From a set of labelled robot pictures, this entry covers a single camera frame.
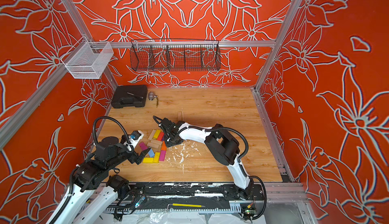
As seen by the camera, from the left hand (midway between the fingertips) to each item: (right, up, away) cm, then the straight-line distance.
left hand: (142, 140), depth 72 cm
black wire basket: (+13, +50, +26) cm, 58 cm away
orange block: (+7, -8, +16) cm, 19 cm away
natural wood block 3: (+3, -6, +18) cm, 19 cm away
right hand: (+10, -5, +17) cm, 21 cm away
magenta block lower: (+7, -12, +13) cm, 19 cm away
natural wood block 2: (+1, -7, +16) cm, 17 cm away
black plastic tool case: (-21, +23, +34) cm, 47 cm away
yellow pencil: (+23, -30, -2) cm, 38 cm away
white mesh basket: (-41, +45, +20) cm, 64 cm away
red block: (+5, -3, +20) cm, 21 cm away
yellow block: (+2, -2, +20) cm, 20 cm away
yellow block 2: (+4, -13, +11) cm, 17 cm away
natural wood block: (+15, +9, +30) cm, 35 cm away
